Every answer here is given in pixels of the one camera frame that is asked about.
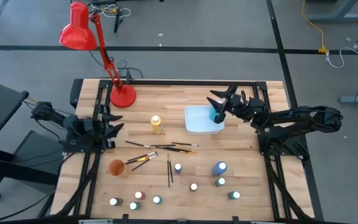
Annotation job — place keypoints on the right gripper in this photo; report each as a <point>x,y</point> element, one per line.
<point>239,104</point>

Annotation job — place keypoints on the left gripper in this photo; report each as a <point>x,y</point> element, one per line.
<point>95,129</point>

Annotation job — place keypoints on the large turquoise paint bottle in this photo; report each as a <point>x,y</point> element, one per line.
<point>212,115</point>

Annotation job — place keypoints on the tan plastic cup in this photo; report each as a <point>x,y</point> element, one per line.
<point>117,168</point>

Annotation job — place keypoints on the large yellow paint bottle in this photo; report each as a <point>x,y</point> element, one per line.
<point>156,126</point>

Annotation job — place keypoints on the black paintbrush yellow band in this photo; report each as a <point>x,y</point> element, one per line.
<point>141,159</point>

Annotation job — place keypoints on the large blue paint bottle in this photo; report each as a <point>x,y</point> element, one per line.
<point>217,169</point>

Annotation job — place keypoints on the long black paintbrush gold ferrule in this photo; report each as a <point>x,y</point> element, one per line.
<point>168,174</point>

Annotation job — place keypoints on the small red paint bottle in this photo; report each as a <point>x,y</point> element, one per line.
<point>141,196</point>

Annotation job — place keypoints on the small black paint bottle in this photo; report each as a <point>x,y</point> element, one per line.
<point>118,202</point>

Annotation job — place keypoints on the small blue paint bottle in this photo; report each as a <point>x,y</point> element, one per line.
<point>158,200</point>
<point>177,169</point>

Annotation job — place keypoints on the small green paint bottle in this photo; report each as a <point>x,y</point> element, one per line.
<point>218,183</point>

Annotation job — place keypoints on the small teal paint bottle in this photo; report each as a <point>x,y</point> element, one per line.
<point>232,195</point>
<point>137,206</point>

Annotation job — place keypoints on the small brown paint bottle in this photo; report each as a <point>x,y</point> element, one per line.
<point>193,187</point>

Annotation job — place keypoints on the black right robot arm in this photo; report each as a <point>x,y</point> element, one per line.
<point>306,116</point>

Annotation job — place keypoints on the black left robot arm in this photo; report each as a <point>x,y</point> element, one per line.
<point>51,113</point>

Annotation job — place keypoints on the red desk lamp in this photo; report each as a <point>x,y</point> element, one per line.
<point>123,96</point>

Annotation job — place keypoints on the white plastic bin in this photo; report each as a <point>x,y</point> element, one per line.
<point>197,119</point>

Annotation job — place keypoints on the dark grey box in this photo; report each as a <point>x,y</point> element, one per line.
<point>36,146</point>

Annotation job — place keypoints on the black floor stand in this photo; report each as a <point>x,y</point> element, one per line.
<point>117,25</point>

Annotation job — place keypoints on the silver aluminium rail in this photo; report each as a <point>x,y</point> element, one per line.
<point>266,222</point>
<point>95,221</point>

